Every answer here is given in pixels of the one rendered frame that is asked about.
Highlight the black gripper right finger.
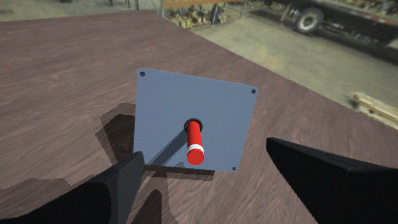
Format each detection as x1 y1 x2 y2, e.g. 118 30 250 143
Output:
266 137 398 224

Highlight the red peg with white band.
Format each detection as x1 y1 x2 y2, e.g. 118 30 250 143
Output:
187 120 204 165

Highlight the blue-grey sloped panel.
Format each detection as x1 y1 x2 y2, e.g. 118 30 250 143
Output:
133 68 259 172

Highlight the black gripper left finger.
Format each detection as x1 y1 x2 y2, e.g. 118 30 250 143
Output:
0 151 145 224

